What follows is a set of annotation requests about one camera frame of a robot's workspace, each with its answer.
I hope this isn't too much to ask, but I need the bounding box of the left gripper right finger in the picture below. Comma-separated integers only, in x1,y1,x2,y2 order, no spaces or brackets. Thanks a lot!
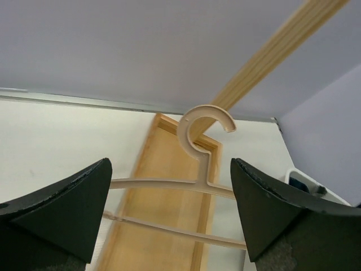
230,158,360,270

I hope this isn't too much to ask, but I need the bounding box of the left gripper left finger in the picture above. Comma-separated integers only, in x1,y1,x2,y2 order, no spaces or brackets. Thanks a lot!
1,158,112,270

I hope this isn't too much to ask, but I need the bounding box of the dark blue denim skirt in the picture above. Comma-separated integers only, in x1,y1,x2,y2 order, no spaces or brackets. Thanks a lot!
289,177,310,193

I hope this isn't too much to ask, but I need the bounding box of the beige plastic hanger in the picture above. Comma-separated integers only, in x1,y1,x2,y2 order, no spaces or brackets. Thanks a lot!
103,104,246,250

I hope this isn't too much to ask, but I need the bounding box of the grey pleated skirt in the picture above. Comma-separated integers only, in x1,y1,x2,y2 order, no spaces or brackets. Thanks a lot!
312,186,327,198

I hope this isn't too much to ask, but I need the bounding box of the white plastic basket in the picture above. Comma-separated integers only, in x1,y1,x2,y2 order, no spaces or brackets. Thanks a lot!
284,168,352,207

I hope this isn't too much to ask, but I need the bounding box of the wooden clothes rack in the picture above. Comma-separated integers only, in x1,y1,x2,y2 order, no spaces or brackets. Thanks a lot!
103,1,345,270

